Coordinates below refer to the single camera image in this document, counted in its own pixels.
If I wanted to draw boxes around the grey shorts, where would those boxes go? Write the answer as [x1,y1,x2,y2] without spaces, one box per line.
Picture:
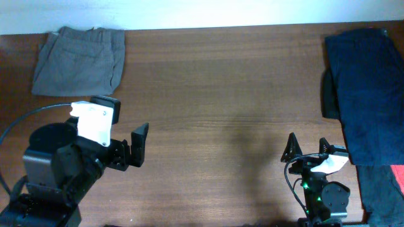
[32,26,126,96]

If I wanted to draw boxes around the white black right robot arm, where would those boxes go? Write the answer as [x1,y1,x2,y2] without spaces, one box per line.
[280,132,350,227]

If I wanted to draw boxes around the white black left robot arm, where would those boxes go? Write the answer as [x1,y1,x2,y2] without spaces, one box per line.
[1,96,149,226]

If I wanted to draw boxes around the black garment under stack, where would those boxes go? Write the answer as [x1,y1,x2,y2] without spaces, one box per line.
[321,68,340,120]

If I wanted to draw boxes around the dark teal garment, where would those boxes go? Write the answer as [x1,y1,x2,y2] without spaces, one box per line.
[357,166,403,226]

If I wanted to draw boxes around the red cloth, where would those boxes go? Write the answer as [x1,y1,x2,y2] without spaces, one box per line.
[391,165,404,194]

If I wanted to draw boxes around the navy blue folded garment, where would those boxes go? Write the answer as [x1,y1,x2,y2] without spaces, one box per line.
[325,28,403,166]

